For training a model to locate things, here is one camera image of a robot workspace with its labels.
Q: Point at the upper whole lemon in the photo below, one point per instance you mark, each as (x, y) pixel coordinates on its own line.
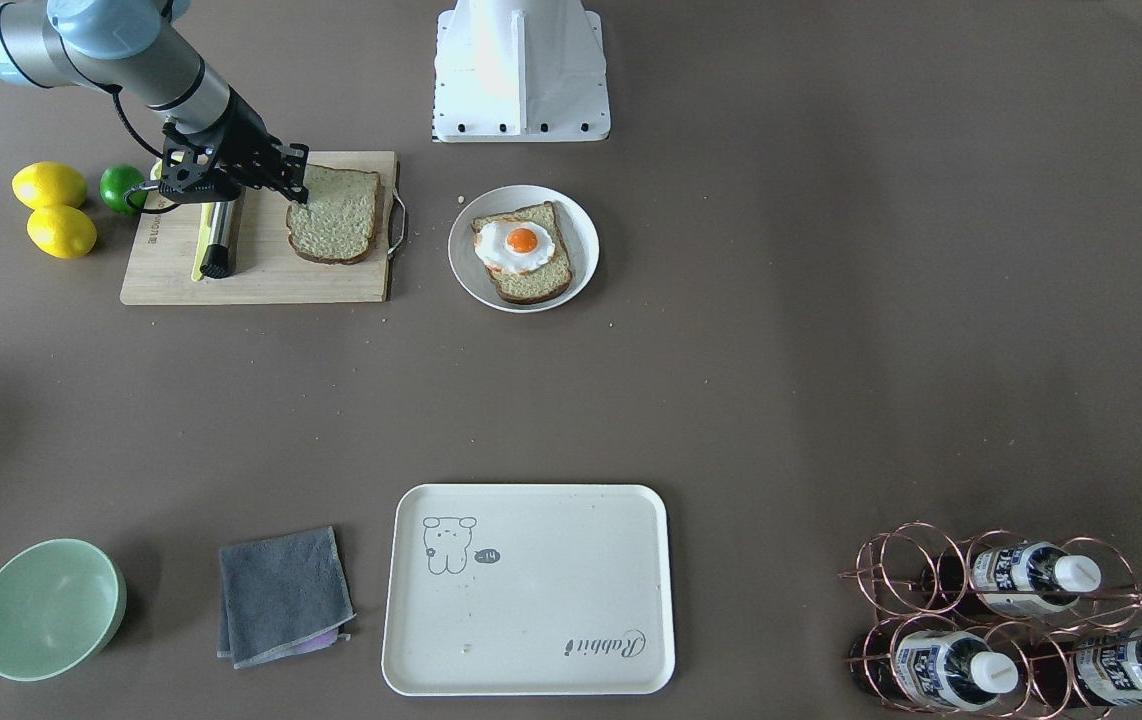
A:
(49, 183)

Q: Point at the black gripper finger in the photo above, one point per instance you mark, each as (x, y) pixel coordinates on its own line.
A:
(295, 191)

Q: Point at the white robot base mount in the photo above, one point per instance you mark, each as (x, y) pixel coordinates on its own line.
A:
(520, 71)

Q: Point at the cream rabbit serving tray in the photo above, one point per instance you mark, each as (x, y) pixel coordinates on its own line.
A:
(529, 590)

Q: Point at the fried egg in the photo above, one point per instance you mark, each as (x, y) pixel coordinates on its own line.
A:
(514, 247)

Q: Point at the whole lemon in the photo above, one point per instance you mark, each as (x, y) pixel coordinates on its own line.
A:
(49, 183)
(62, 232)

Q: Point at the yellow plastic knife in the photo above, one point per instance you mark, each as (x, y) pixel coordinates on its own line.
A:
(207, 211)

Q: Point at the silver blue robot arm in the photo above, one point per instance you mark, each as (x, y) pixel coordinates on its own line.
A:
(114, 46)

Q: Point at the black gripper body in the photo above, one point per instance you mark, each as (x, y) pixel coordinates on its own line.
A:
(247, 130)

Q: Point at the front tea bottle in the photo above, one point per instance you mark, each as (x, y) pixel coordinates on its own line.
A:
(1029, 580)

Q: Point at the bread slice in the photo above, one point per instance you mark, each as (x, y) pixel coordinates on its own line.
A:
(337, 223)
(545, 283)

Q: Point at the white round plate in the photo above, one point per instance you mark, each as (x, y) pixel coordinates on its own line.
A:
(577, 228)

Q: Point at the lower whole lemon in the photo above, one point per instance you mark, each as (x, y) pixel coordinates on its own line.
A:
(62, 232)

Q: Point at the green lime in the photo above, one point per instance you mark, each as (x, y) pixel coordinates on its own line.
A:
(114, 187)

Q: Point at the bamboo cutting board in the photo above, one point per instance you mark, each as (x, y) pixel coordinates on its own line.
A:
(266, 270)

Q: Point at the grey folded cloth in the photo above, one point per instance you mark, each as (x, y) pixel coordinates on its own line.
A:
(281, 597)

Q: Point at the pale green bowl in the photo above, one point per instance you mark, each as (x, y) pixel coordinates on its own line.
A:
(61, 602)

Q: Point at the copper wire bottle rack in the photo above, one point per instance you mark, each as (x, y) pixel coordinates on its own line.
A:
(998, 626)

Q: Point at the tea bottle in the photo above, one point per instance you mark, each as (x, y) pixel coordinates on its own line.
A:
(928, 670)
(1099, 672)
(1029, 580)

